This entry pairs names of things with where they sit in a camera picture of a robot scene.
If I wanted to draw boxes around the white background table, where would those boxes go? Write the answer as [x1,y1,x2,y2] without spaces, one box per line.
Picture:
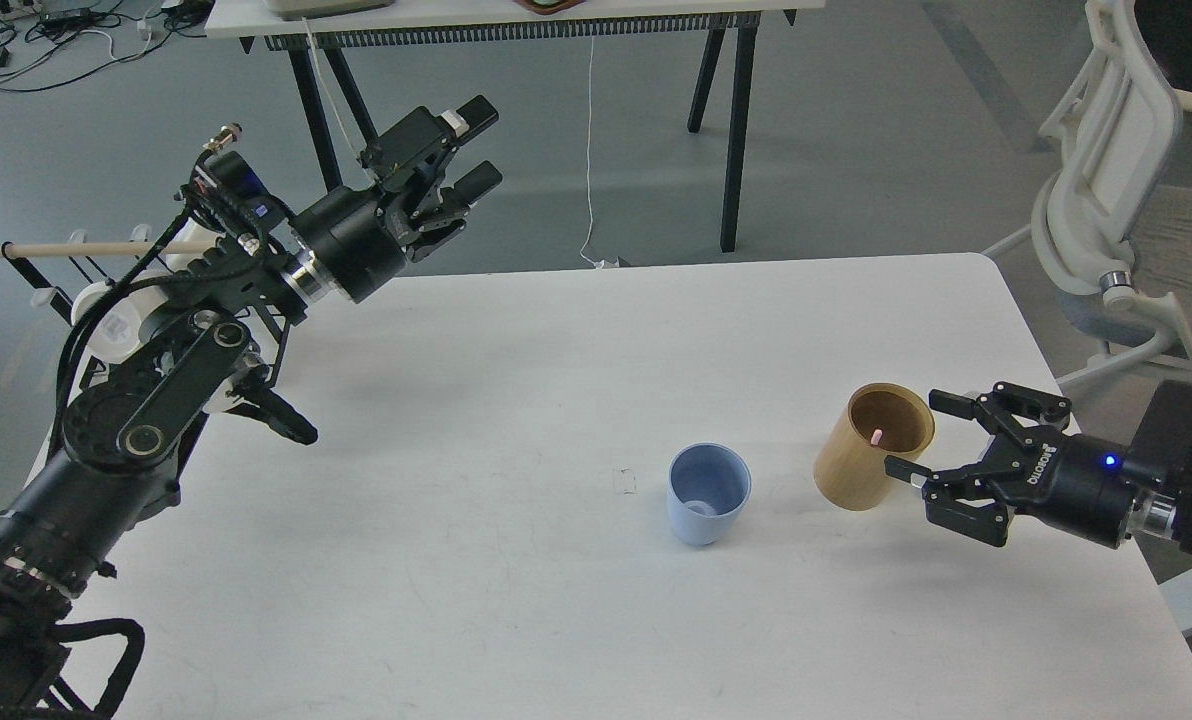
[204,0,827,277]

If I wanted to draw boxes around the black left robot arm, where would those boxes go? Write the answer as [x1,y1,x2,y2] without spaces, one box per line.
[0,97,503,719]

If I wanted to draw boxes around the floor cables and power strips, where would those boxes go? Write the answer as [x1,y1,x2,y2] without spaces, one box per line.
[0,0,217,97]

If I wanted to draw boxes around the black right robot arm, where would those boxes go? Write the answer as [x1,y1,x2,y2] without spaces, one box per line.
[884,381,1192,555]

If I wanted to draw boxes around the wooden cylindrical holder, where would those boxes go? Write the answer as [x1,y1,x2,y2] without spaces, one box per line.
[814,381,936,513]

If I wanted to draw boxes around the white office chair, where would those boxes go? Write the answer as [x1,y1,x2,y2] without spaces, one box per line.
[985,1,1192,389]

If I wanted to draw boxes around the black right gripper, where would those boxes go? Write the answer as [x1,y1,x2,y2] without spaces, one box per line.
[884,381,1146,550]

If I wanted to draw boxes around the black wire cup rack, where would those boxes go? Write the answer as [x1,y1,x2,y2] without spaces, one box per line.
[0,224,290,412]

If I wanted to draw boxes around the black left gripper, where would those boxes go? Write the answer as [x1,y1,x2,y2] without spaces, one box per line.
[288,95,503,304]

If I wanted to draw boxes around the blue plastic cup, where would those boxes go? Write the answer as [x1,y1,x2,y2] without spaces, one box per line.
[666,443,752,547]

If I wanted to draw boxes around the white mug on rack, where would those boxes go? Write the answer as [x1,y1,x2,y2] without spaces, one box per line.
[83,284,175,364]

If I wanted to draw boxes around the white mug rear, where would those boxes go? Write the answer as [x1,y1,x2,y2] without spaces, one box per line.
[160,221,224,272]

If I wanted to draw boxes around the white hanging cable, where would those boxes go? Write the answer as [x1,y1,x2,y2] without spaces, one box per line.
[578,35,619,269]

